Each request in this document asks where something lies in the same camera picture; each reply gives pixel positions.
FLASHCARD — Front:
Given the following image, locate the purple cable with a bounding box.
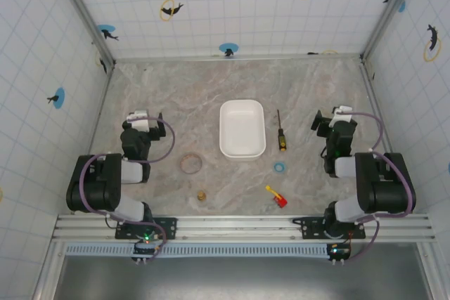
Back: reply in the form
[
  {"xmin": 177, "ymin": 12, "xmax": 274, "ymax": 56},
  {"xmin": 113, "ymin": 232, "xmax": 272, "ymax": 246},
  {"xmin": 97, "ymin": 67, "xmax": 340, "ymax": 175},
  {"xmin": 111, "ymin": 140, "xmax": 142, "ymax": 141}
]
[
  {"xmin": 78, "ymin": 116, "xmax": 176, "ymax": 262},
  {"xmin": 336, "ymin": 111, "xmax": 414, "ymax": 261}
]

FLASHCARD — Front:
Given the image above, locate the grey slotted cable duct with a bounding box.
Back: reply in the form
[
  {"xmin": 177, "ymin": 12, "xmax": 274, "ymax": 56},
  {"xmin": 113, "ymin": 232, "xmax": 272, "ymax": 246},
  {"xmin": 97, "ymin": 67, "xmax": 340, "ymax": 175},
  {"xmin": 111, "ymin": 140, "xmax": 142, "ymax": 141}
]
[{"xmin": 64, "ymin": 243, "xmax": 352, "ymax": 258}]

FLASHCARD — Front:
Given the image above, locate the aluminium frame post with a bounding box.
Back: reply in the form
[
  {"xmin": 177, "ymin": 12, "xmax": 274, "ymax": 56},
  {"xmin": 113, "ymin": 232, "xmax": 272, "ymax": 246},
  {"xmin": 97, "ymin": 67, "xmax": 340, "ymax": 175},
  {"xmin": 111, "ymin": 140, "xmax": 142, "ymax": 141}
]
[
  {"xmin": 359, "ymin": 0, "xmax": 423, "ymax": 63},
  {"xmin": 51, "ymin": 0, "xmax": 117, "ymax": 71}
]

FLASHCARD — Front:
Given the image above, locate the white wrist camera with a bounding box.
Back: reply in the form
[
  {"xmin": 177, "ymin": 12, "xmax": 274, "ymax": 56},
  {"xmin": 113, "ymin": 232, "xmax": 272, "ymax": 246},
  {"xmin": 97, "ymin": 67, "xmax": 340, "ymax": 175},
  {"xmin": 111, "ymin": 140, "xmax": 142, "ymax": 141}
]
[
  {"xmin": 127, "ymin": 110, "xmax": 151, "ymax": 131},
  {"xmin": 332, "ymin": 105, "xmax": 354, "ymax": 120}
]

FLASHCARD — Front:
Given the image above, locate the white plastic bin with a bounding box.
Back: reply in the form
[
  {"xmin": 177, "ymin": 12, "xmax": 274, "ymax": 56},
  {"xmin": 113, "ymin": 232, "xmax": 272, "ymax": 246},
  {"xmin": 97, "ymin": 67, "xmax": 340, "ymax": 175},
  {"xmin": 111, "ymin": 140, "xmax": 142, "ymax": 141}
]
[{"xmin": 219, "ymin": 99, "xmax": 266, "ymax": 161}]

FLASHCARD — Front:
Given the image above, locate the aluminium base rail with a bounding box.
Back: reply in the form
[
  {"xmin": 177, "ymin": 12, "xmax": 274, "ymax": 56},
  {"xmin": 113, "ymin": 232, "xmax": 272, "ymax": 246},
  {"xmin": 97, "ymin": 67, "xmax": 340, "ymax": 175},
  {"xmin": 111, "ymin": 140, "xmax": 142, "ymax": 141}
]
[{"xmin": 51, "ymin": 213, "xmax": 437, "ymax": 244}]

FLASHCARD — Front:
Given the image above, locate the aluminium table edge rail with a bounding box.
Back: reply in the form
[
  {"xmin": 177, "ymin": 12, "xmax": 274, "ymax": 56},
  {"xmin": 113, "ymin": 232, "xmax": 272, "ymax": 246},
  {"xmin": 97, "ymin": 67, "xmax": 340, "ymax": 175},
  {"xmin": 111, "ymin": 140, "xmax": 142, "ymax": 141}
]
[{"xmin": 112, "ymin": 52, "xmax": 364, "ymax": 63}]

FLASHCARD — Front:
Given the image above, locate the black yellow handled screwdriver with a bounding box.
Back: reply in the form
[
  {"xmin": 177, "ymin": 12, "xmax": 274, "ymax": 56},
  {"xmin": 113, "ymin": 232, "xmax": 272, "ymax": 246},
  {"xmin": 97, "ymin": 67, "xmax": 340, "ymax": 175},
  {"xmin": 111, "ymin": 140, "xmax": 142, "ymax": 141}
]
[{"xmin": 276, "ymin": 109, "xmax": 287, "ymax": 152}]

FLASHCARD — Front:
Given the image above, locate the red yellow toy tool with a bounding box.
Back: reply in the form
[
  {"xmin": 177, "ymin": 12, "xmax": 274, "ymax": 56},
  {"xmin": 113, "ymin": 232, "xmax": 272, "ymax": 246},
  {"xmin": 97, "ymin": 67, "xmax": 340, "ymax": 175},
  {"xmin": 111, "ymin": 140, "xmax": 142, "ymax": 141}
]
[{"xmin": 264, "ymin": 184, "xmax": 288, "ymax": 209}]

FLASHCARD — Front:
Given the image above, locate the controller circuit board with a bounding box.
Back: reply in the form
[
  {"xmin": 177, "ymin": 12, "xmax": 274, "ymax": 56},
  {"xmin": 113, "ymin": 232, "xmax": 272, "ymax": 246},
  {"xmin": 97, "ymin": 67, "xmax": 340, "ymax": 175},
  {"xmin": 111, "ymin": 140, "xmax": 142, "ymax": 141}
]
[
  {"xmin": 131, "ymin": 237, "xmax": 160, "ymax": 263},
  {"xmin": 326, "ymin": 242, "xmax": 352, "ymax": 263}
]

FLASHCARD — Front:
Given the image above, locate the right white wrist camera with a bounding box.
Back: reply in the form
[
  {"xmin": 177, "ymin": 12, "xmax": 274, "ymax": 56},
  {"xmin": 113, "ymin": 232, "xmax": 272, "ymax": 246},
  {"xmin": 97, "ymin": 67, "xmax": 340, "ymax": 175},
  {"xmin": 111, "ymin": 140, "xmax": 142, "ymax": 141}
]
[{"xmin": 332, "ymin": 105, "xmax": 354, "ymax": 120}]

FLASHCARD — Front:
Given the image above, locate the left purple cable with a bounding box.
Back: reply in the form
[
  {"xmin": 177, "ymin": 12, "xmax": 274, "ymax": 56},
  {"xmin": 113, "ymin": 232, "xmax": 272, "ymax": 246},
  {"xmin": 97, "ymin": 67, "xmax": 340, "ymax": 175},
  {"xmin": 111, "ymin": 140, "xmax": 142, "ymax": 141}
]
[{"xmin": 78, "ymin": 116, "xmax": 176, "ymax": 262}]

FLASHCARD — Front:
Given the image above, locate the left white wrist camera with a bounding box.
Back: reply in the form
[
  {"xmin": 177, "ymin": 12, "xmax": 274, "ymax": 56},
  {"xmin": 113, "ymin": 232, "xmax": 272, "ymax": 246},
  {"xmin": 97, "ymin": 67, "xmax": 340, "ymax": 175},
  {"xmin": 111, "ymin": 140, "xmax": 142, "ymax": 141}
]
[{"xmin": 127, "ymin": 110, "xmax": 151, "ymax": 131}]

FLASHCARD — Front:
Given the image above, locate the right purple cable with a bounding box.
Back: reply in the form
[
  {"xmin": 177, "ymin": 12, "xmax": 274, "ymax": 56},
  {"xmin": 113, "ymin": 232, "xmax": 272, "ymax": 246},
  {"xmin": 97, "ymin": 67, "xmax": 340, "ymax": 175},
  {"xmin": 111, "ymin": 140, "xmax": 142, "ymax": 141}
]
[{"xmin": 336, "ymin": 111, "xmax": 414, "ymax": 261}]

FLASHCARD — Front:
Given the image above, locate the brown ring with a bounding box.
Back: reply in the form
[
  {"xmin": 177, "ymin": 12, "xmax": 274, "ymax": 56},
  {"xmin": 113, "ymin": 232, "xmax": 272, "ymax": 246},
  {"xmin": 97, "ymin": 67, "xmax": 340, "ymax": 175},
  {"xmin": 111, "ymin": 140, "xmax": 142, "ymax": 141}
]
[{"xmin": 180, "ymin": 152, "xmax": 203, "ymax": 175}]

